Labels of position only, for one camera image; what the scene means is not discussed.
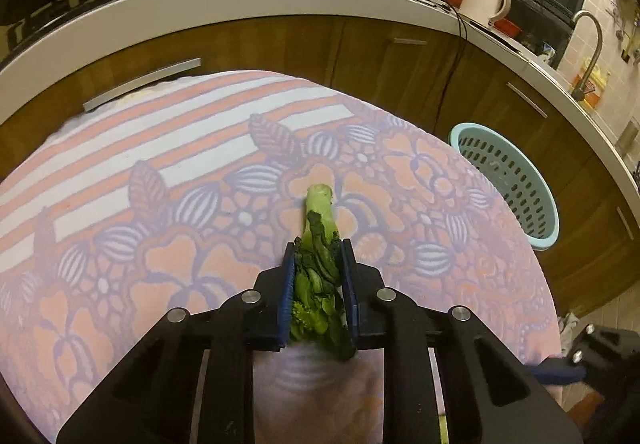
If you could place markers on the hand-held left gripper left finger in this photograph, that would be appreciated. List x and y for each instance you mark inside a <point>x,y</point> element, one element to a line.
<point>287,294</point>

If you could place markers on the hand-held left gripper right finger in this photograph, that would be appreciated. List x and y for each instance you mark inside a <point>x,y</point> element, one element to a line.
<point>350,294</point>

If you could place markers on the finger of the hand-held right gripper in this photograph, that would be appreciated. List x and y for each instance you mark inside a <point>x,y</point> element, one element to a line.
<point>562,370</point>

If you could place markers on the green leafy vegetable stalk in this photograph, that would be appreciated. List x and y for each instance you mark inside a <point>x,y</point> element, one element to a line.
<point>320,234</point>

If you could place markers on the light blue perforated basket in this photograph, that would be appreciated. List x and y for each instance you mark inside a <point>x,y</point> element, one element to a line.
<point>520,204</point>

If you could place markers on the pink floral printed tablecloth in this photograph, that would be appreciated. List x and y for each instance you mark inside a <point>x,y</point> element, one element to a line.
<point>150,173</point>

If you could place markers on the wooden cabinet with white countertop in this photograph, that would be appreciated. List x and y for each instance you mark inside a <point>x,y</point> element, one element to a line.
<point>350,48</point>

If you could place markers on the orange sponge pack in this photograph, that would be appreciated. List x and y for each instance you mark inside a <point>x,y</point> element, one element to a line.
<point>597,86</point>

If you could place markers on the curved metal faucet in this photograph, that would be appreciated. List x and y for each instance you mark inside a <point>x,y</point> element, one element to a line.
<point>595,28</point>

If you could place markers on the hanging kitchen utensils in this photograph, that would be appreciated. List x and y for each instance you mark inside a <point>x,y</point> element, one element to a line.
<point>625,18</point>

